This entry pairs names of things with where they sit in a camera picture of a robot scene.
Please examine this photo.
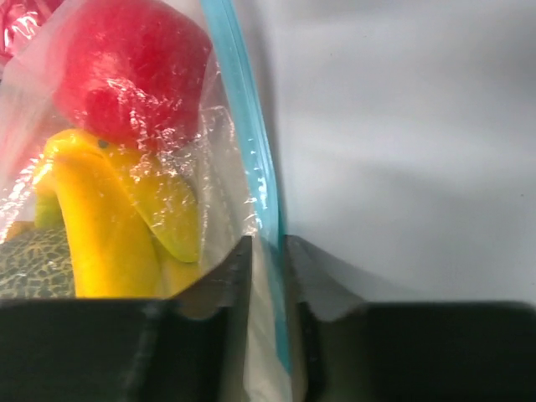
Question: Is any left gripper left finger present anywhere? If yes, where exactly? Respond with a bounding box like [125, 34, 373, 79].
[1, 236, 253, 401]

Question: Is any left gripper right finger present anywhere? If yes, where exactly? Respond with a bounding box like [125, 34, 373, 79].
[285, 235, 535, 401]

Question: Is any yellow fake banana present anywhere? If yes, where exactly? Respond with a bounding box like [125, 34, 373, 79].
[33, 129, 202, 297]

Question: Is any blue zip clear bag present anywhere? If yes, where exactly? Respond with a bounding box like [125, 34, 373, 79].
[1, 1, 292, 401]

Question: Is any red fake apple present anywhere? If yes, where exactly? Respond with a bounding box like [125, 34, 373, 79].
[52, 1, 212, 150]

